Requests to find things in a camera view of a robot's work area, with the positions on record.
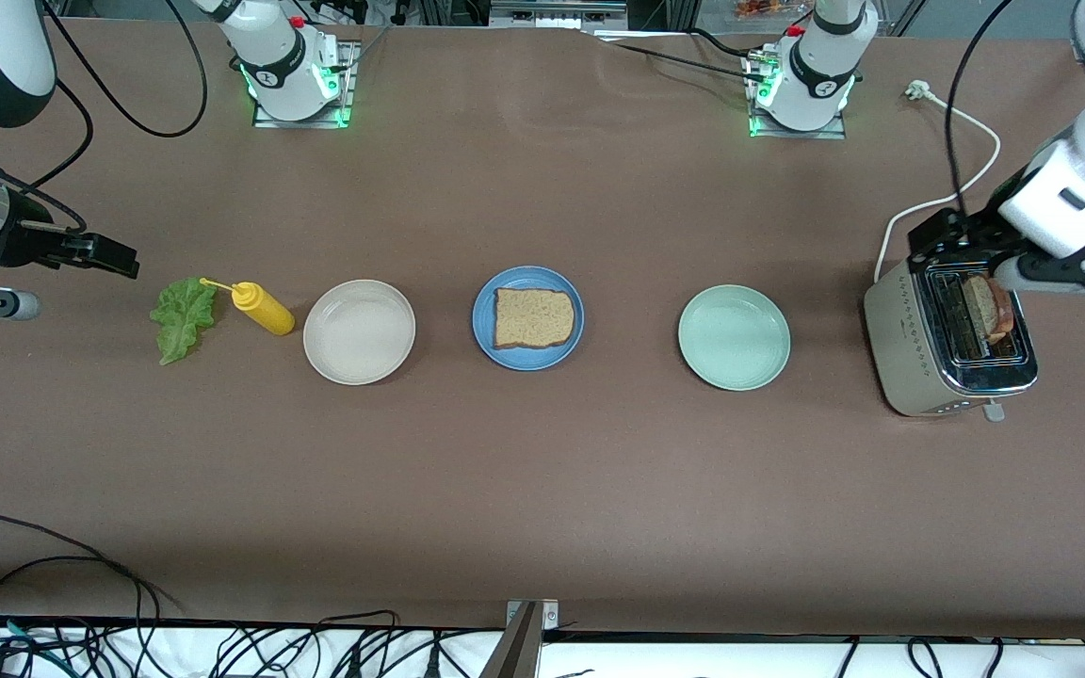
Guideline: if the brown bread slice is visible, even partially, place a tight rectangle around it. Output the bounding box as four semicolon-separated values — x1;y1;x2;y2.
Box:
964;273;1015;346
493;287;574;350

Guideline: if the yellow squeeze sauce bottle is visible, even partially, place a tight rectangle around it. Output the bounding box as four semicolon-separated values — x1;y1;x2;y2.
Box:
200;278;297;337

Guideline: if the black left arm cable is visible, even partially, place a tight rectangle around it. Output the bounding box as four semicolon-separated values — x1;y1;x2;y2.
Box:
946;0;1016;218

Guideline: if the blue round plate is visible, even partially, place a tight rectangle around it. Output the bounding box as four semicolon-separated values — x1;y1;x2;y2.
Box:
472;266;586;372

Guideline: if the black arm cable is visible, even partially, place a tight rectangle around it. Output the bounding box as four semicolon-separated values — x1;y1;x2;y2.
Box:
946;0;1016;218
0;0;209;236

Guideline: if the cream white round plate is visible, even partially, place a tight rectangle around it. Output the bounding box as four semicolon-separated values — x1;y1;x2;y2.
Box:
302;279;417;386

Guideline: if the white toaster power cord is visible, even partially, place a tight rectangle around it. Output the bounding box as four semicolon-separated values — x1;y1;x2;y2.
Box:
874;80;1002;283

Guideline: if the green lettuce leaf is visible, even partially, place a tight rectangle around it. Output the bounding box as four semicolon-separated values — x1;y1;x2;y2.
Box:
149;277;219;366

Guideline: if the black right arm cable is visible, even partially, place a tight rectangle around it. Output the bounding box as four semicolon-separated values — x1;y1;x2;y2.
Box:
0;0;209;236

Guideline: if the black base supply cable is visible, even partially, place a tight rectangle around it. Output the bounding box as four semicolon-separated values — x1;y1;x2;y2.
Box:
585;26;788;86

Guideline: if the aluminium frame rail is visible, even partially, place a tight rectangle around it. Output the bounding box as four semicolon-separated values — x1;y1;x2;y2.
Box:
489;0;628;29

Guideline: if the silver two-slot toaster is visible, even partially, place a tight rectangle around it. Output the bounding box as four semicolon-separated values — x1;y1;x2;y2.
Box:
863;243;1040;422

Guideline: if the mint green round plate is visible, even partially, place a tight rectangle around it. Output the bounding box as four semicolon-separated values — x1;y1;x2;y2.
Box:
678;284;792;392

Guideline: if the metal table edge bracket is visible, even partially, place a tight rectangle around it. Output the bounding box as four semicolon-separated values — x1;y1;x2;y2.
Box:
479;599;560;678

